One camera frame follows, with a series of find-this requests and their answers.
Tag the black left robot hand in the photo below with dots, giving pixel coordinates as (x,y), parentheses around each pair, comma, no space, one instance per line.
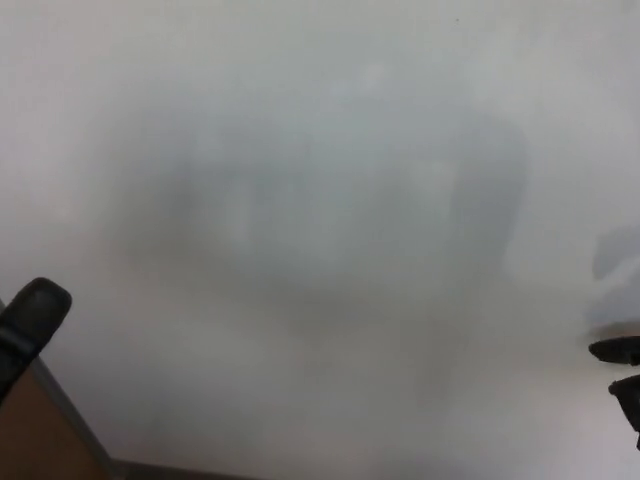
(30,320)

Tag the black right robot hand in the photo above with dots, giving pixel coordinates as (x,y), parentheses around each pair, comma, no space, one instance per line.
(622,350)

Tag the brown wooden panel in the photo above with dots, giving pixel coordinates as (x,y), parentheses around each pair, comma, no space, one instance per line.
(35,440)

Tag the white whiteboard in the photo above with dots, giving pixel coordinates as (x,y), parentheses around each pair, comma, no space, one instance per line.
(320,150)

